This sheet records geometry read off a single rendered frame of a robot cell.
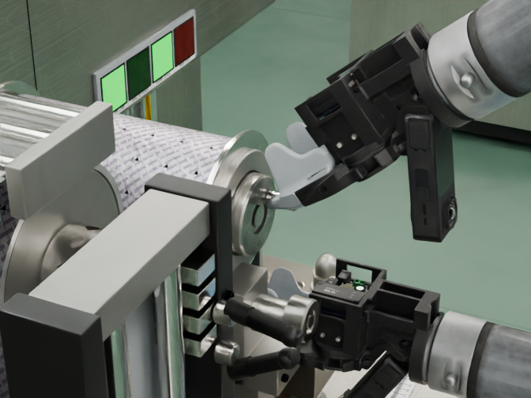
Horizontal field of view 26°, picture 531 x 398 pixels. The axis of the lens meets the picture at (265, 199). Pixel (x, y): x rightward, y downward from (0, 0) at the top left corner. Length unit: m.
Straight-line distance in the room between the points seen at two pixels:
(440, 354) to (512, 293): 2.16
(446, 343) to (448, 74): 0.29
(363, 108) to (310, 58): 3.70
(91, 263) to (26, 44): 0.69
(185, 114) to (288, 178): 1.02
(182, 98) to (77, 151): 1.27
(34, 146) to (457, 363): 0.50
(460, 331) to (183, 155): 0.30
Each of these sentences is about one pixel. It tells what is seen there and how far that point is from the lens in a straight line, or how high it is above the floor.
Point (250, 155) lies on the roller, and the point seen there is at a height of 1.30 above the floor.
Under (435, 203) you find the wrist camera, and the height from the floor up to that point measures 1.31.
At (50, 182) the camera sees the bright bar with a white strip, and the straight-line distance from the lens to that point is 0.70.
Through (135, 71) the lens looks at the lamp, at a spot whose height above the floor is 1.19.
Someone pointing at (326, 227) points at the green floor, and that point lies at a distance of 3.45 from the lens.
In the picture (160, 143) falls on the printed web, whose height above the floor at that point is 1.31.
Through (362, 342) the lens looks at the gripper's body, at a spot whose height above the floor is 1.12.
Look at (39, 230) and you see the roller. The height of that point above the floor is 1.38.
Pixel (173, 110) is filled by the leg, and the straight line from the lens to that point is 2.00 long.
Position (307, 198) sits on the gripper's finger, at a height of 1.29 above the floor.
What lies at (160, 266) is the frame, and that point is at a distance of 0.62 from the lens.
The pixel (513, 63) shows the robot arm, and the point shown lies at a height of 1.44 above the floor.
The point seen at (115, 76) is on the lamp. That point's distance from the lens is 1.43.
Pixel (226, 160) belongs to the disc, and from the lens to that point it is 0.98.
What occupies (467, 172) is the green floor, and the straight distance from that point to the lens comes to 3.80.
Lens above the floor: 1.77
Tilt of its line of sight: 29 degrees down
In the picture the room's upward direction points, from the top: straight up
